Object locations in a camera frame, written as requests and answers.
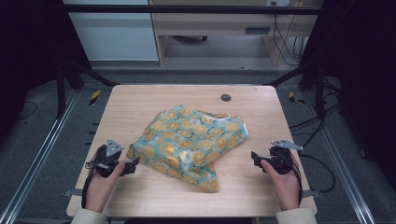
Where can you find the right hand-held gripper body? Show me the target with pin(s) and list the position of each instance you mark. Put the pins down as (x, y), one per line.
(281, 160)

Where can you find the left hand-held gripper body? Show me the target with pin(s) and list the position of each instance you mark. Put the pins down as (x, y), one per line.
(106, 157)

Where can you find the orange slice print cloth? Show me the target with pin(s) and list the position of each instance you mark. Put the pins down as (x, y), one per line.
(186, 143)

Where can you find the person's right hand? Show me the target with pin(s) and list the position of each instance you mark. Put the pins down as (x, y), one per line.
(286, 189)

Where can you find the person's left hand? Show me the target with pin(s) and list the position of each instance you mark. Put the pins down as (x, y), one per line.
(99, 193)

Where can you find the black and yellow floor tape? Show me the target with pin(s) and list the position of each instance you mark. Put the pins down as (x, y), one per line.
(94, 97)
(294, 97)

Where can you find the grey round table grommet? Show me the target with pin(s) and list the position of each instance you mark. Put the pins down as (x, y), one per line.
(225, 97)

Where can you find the black curtain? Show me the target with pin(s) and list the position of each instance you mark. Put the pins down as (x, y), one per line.
(367, 77)
(28, 56)

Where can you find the white cabinet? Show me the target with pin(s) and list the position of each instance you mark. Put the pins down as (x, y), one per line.
(115, 34)

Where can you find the light wooden desk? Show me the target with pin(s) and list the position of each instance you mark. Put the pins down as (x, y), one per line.
(214, 23)

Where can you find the grey table edge bracket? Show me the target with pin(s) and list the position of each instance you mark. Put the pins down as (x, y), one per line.
(311, 193)
(73, 192)

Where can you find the aluminium floor rail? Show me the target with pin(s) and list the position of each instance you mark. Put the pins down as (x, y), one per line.
(342, 168)
(37, 155)

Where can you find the black horizontal frame bar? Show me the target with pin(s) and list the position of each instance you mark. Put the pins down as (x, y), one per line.
(186, 9)

